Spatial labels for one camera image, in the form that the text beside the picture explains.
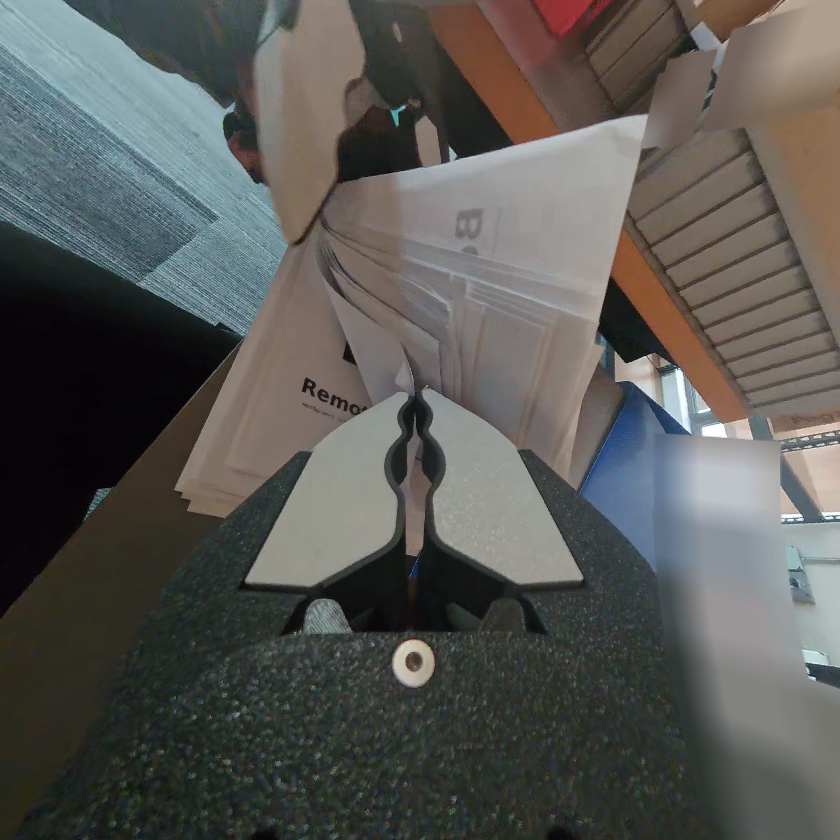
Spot blue panel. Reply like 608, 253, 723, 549
580, 381, 693, 595

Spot person's black pants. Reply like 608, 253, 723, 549
0, 222, 245, 619

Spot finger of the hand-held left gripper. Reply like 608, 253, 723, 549
252, 0, 370, 247

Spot person's left hand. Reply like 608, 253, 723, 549
222, 97, 271, 188

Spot stack of white paper sheets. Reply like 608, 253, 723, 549
174, 115, 651, 519

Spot tan cardboard sheet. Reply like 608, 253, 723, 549
0, 340, 245, 840

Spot red object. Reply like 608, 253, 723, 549
530, 0, 614, 38

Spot grey wall box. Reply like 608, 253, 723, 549
784, 545, 819, 605

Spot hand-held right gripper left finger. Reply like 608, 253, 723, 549
243, 391, 417, 592

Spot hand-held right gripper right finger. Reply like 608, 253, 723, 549
415, 390, 586, 589

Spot person's left forearm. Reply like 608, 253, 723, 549
62, 0, 296, 111

